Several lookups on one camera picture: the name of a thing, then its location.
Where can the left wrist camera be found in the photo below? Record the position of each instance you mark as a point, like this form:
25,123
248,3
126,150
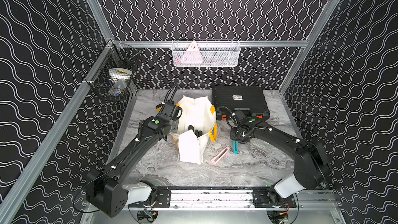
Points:
170,112

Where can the pink utility knife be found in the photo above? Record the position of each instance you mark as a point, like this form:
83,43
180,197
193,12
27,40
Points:
215,160

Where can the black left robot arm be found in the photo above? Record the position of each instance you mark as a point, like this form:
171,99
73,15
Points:
104,187

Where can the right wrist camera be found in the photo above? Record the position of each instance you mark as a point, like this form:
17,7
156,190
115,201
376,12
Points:
241,116

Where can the black wire mesh basket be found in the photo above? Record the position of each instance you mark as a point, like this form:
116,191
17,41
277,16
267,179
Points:
119,56

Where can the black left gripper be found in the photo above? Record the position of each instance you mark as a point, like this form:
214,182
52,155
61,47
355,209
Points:
193,131

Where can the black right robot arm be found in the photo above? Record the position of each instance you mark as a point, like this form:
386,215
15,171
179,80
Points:
311,164

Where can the black plastic tool case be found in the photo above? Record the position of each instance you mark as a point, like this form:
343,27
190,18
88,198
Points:
249,99

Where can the pink triangle card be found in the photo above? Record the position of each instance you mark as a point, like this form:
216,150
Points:
192,56

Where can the large black yellow utility knife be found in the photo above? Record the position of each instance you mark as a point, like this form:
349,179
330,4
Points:
198,133

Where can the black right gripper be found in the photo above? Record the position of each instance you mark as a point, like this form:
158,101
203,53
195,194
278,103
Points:
231,137

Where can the clear wall basket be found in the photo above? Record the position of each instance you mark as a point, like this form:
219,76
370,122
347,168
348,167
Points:
215,53

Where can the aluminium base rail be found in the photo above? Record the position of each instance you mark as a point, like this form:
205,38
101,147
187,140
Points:
142,196

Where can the yellow handle screwdriver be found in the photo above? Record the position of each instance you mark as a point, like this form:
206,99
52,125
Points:
159,107

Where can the teal utility knife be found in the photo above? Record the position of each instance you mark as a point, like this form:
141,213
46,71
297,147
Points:
235,147

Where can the white tote bag yellow handles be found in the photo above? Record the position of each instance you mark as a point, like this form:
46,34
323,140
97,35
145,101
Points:
200,113

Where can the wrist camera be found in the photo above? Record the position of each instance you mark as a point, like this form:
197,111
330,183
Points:
241,116
170,112

